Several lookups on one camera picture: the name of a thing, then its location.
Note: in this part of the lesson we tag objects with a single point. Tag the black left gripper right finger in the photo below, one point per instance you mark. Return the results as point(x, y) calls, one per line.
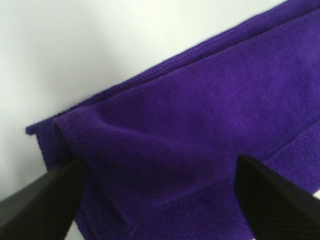
point(273, 207)

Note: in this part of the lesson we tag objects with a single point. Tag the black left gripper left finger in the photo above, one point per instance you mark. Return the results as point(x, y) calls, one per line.
point(46, 208)

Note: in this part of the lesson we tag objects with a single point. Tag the purple towel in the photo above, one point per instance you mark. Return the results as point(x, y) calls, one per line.
point(160, 149)

